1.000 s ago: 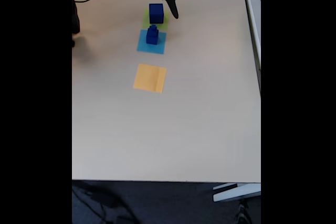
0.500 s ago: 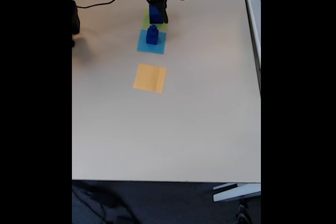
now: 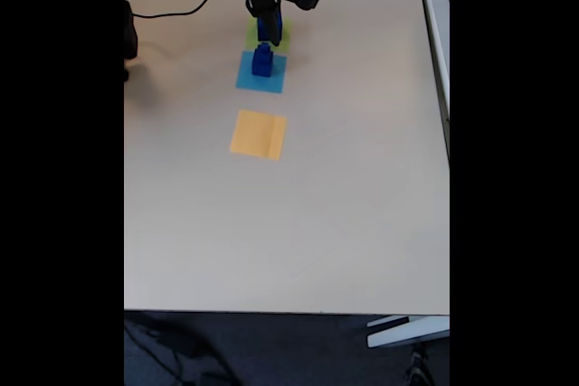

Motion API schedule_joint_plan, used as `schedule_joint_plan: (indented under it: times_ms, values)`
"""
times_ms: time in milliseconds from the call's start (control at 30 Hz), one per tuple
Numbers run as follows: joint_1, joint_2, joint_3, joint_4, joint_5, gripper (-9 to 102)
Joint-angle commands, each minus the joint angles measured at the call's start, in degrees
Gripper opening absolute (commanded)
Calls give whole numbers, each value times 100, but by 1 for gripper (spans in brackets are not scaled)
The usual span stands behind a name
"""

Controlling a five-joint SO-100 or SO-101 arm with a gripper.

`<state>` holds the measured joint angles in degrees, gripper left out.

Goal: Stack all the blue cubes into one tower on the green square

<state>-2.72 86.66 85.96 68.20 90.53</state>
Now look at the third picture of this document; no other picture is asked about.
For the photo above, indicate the large blue cube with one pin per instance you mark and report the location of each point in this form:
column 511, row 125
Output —
column 261, row 31

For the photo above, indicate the orange paper square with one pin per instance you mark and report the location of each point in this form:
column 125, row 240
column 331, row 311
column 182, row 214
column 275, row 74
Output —
column 258, row 135

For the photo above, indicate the medium blue cube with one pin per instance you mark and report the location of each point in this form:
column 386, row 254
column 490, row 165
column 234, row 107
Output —
column 261, row 69

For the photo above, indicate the light blue paper square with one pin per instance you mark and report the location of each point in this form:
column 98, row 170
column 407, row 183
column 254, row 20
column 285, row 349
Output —
column 246, row 83

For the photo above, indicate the green paper square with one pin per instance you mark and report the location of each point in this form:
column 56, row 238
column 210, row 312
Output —
column 251, row 35

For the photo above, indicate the black stand leg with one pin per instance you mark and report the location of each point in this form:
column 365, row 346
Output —
column 418, row 368

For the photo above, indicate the tiny blue cube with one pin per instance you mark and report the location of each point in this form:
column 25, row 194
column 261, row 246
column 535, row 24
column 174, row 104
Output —
column 263, row 45

